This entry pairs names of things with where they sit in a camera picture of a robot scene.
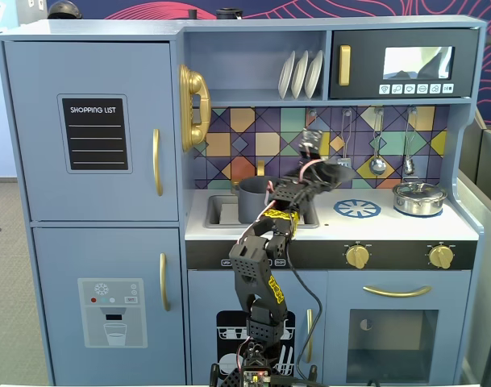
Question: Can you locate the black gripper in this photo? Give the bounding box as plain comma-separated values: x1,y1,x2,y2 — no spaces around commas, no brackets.
295,159,343,198

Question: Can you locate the dark gray pot lid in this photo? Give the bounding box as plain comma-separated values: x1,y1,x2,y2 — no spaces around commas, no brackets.
325,162,356,187

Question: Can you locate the red and black robot base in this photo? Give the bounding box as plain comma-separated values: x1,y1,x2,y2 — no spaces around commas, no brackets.
210,340,318,387

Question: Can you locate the silver toy spatula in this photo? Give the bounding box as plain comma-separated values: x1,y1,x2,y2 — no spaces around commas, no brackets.
336,107,354,169

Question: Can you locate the silver toy ladle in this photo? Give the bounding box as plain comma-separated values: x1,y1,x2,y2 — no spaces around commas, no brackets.
368,106,387,176

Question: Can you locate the dark gray toy pot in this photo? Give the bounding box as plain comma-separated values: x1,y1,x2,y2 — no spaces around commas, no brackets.
237,176,279,225

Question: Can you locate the gold stove knob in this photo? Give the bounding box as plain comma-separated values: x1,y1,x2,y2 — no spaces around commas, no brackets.
428,244,456,270
344,244,371,269

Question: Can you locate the shiny steel lidded pot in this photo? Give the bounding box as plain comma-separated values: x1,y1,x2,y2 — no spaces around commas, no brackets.
392,181,448,217

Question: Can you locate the white toy plate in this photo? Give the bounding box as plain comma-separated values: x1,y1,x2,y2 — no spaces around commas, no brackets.
304,49,325,99
290,50,310,100
277,50,297,101

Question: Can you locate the gray toy sink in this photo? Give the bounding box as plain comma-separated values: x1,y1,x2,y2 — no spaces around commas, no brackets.
204,194,321,230

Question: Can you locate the blue toy kitchen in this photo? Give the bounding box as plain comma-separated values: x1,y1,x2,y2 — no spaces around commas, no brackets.
0,15,488,386

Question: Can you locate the blue oven door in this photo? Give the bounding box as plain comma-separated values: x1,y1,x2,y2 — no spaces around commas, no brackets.
327,269,472,384

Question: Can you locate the gold toy telephone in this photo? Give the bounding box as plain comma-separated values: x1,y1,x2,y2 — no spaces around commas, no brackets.
178,64,212,152

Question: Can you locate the blue dishwasher door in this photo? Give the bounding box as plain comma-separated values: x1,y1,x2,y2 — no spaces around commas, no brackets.
187,269,328,386

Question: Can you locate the black cylinder object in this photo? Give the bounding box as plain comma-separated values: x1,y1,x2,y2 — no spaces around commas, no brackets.
215,6,243,20

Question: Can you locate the green controller board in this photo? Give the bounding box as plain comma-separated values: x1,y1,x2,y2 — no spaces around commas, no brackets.
240,368,270,387

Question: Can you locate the black shopping list board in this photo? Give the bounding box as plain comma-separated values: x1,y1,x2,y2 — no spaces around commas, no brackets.
57,94,134,174

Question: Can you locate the fridge door with dispenser print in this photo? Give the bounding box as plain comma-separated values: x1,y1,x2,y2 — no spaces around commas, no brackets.
31,227,188,386

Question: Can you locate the large blue fridge door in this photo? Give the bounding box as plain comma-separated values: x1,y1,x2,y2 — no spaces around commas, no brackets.
2,40,180,223

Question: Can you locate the black helmet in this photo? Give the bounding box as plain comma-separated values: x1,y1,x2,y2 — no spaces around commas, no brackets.
47,0,84,20

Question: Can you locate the small wrist camera board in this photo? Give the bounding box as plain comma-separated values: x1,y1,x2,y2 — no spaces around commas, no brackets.
299,128,323,157

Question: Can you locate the gold microwave handle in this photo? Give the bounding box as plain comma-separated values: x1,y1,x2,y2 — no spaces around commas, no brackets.
337,44,352,87

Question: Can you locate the toy microwave with gold handle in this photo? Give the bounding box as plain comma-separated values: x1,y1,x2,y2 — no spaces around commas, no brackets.
328,28,481,100

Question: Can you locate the black cable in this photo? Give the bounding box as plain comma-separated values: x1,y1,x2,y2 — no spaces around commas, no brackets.
283,237,325,382

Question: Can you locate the gold oven door handle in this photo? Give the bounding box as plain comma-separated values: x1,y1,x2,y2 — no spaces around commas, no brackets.
362,285,433,298

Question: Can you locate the gold dishwasher door handle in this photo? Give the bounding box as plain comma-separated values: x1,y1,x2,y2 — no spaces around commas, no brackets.
305,309,314,364

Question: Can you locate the long gold fridge handle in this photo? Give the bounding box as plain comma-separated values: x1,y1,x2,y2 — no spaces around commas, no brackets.
152,128,164,198

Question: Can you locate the short gold fridge handle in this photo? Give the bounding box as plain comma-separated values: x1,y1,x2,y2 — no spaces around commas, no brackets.
159,252,172,312

